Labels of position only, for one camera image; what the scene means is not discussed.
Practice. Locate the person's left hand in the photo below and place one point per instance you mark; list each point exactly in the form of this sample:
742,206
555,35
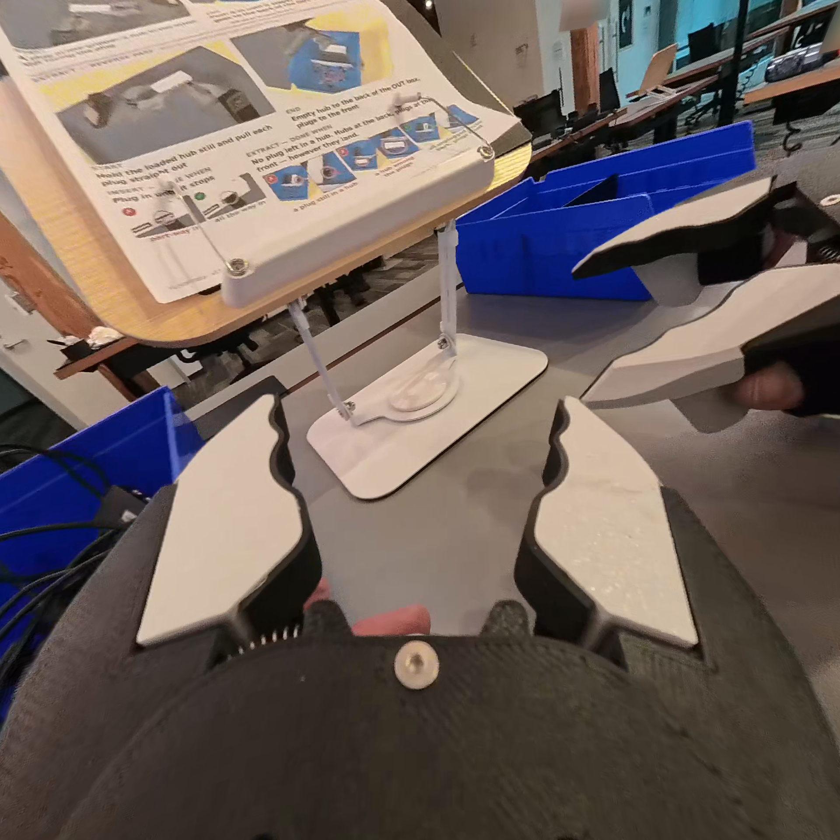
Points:
394,622

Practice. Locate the person's right hand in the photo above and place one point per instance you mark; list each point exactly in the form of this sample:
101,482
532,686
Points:
768,390

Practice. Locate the wooden pillar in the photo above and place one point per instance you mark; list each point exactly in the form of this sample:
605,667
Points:
585,65

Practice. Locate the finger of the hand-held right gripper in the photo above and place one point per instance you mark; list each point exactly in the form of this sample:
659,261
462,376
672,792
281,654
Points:
695,223
709,334

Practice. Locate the blue bin with divider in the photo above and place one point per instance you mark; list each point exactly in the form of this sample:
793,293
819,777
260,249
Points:
544,262

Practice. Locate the silver portable stereo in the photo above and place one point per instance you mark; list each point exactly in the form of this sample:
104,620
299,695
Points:
794,64

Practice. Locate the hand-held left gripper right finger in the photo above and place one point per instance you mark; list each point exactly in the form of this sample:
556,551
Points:
604,525

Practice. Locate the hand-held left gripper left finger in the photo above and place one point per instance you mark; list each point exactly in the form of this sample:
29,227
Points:
223,525

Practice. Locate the white document stand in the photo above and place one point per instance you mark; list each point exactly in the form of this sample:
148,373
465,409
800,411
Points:
407,426

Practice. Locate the printed instruction sheet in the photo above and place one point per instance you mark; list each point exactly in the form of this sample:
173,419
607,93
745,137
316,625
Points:
216,141

